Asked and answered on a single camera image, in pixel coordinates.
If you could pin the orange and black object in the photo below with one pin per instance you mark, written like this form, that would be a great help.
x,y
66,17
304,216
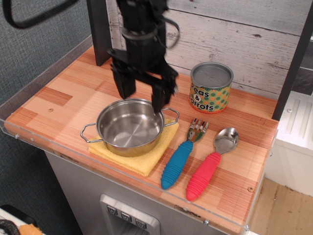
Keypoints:
x,y
15,222

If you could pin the red handled spoon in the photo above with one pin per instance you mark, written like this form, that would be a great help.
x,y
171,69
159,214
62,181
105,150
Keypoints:
x,y
225,141

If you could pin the stainless steel pot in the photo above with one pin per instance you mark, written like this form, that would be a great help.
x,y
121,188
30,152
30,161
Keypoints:
x,y
130,127

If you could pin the yellow folded cloth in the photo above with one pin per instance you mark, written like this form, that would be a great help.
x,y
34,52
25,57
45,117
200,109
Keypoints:
x,y
144,163

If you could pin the peas and carrots can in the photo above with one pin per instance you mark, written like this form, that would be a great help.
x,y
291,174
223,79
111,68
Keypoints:
x,y
210,87

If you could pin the white cabinet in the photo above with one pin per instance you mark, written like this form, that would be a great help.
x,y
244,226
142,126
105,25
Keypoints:
x,y
290,162

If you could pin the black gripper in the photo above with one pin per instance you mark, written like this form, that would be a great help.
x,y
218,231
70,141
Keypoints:
x,y
143,60

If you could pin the black vertical post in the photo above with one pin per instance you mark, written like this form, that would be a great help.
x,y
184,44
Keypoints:
x,y
295,65
100,30

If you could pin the clear acrylic table guard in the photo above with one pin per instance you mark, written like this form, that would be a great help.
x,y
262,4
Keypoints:
x,y
56,89

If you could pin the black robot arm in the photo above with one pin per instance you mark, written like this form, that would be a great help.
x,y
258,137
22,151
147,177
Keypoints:
x,y
144,30

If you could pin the silver dispenser panel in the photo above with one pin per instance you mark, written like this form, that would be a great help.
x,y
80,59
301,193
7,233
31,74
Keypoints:
x,y
122,219

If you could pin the black left vertical post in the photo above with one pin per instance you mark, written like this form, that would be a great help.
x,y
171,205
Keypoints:
x,y
100,30

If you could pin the blue handled fork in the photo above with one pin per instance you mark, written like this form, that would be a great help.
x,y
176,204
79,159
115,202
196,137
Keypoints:
x,y
176,163

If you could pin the black right vertical post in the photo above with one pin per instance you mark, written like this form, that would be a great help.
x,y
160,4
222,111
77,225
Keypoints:
x,y
295,65

